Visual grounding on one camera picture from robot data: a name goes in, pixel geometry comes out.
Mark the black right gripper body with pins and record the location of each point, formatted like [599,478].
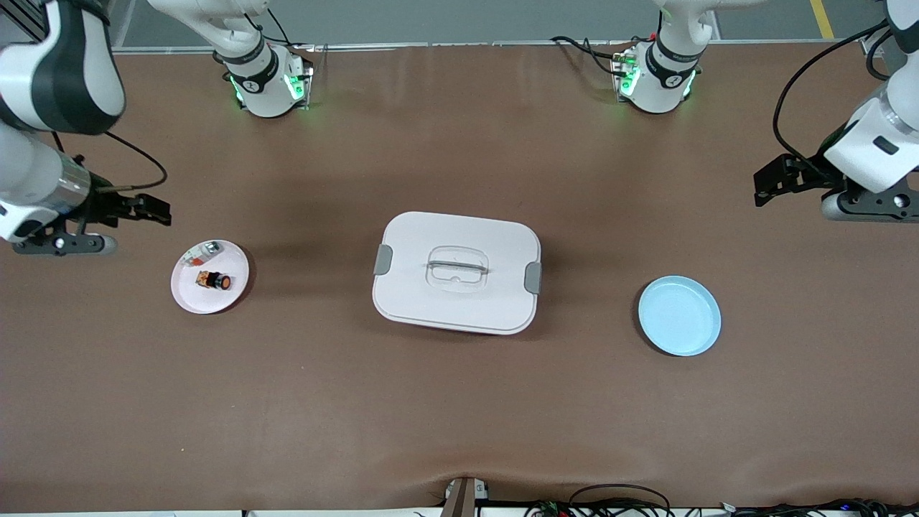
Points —
[103,205]

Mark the orange black push switch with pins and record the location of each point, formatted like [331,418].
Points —
[215,281]

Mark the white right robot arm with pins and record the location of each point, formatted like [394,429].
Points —
[29,172]

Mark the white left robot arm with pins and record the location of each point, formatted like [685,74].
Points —
[872,143]

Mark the pink round plate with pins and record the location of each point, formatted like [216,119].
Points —
[208,298]

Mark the light blue round plate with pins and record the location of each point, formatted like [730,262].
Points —
[678,316]

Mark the grey box latch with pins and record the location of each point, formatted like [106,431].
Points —
[533,278]
[383,259]

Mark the white lidded storage box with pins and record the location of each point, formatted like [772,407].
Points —
[459,309]

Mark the brown table mat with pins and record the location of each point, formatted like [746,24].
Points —
[459,416]

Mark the small clear red switch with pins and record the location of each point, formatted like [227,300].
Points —
[201,254]

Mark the silver table edge rail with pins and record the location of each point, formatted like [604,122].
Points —
[467,46]

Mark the brown camera mount post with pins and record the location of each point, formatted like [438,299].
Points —
[463,499]

